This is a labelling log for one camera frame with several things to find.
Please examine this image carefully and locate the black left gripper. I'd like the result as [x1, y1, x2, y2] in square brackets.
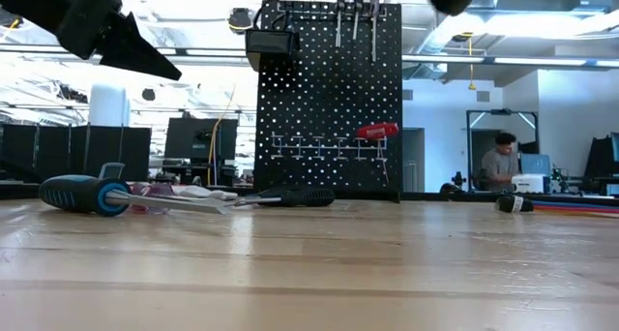
[9, 0, 183, 81]

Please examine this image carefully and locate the red T-handle hex key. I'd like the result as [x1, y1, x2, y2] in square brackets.
[356, 122, 400, 185]

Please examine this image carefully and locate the large blue black screwdriver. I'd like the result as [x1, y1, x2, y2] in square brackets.
[37, 173, 232, 219]

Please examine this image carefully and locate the dark-handled screwdriver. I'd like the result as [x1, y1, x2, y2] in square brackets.
[224, 186, 336, 208]

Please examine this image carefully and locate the white cylinder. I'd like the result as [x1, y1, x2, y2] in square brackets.
[88, 83, 131, 128]

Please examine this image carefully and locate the black hanging fixture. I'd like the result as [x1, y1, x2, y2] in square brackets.
[228, 7, 253, 35]

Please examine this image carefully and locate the small blue-grey stand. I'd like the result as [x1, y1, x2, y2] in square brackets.
[99, 162, 126, 180]

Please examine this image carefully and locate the black office partition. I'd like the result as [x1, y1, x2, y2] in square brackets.
[0, 122, 152, 182]

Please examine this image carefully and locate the black pegboard bin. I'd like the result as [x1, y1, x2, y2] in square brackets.
[245, 29, 300, 72]

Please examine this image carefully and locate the black metal pegboard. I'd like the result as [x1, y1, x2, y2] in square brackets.
[253, 0, 403, 204]

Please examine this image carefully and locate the white knit glove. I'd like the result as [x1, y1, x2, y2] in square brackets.
[171, 184, 239, 201]

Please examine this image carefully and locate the grey door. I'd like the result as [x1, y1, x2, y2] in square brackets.
[402, 127, 426, 193]

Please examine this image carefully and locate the person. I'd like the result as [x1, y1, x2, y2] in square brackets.
[481, 132, 519, 193]

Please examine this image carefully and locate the blue box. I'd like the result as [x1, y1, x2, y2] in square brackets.
[519, 153, 551, 176]

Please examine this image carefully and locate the white desktop device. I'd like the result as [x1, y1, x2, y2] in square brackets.
[511, 173, 551, 196]

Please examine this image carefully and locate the dark lab equipment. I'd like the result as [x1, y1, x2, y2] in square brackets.
[550, 165, 586, 195]

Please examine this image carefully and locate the small red-handled screwdriver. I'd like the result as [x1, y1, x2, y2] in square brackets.
[368, 0, 383, 64]

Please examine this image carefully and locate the wire screwdriver holder rack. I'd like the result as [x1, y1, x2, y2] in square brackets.
[278, 0, 388, 20]

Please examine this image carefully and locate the yellow hanging cord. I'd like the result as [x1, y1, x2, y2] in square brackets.
[461, 30, 478, 91]

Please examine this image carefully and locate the yellow cable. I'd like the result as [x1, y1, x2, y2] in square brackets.
[206, 81, 238, 187]

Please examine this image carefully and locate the black metal door frame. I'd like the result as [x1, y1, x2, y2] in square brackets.
[466, 108, 540, 193]

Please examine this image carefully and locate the chrome wire ring rack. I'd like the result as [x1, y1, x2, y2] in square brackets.
[269, 132, 389, 162]

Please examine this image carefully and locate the black frame clamp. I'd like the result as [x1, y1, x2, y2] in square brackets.
[439, 170, 468, 195]

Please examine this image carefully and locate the multicoloured cable bundle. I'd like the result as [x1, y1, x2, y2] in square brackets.
[494, 194, 619, 219]

